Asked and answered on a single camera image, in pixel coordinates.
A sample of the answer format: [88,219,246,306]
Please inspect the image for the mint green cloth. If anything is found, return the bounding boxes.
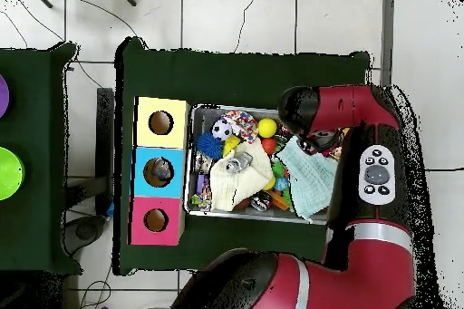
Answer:
[276,136,339,221]

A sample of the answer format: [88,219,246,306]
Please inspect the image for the silver mesh bin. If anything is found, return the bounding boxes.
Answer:
[182,103,340,225]

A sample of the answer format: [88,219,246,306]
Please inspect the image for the wooden box with three holes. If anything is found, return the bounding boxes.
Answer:
[126,96,192,246]

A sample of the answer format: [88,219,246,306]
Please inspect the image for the blue spiky ball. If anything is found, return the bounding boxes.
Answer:
[195,131,225,161]

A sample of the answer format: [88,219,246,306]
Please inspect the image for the small soccer ball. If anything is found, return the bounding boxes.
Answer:
[211,119,234,142]

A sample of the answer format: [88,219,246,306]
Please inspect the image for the cream cloth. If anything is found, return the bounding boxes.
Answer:
[209,140,276,212]

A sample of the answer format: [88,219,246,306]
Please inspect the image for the orange ball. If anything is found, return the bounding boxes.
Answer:
[261,137,277,156]

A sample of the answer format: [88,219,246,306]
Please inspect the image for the yellow ball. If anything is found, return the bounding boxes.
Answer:
[257,117,278,139]

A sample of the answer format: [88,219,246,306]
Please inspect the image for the dark green tablecloth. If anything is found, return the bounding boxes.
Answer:
[112,36,372,276]

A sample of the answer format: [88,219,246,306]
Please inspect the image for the side table with green cloth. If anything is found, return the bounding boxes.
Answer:
[0,42,82,275]

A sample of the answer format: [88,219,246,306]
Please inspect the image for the lime green disc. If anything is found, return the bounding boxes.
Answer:
[0,146,26,202]

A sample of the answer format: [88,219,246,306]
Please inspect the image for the purple disc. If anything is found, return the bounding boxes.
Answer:
[0,73,11,120]

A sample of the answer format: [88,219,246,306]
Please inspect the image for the thin black floor cable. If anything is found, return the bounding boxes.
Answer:
[233,0,263,54]

